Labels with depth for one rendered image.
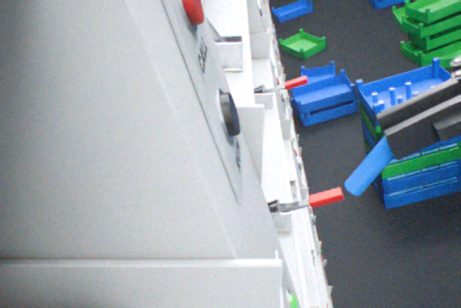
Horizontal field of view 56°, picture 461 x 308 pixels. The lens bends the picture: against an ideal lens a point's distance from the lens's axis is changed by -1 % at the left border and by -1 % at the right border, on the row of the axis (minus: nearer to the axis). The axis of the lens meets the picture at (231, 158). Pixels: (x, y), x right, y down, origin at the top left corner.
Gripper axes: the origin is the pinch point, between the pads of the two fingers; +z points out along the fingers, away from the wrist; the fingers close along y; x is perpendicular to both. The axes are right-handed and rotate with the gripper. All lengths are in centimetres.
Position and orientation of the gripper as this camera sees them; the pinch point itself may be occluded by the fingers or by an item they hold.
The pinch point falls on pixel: (425, 119)
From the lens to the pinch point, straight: 39.7
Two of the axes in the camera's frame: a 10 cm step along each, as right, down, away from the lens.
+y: 0.1, 6.0, -8.0
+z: -8.5, 4.2, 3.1
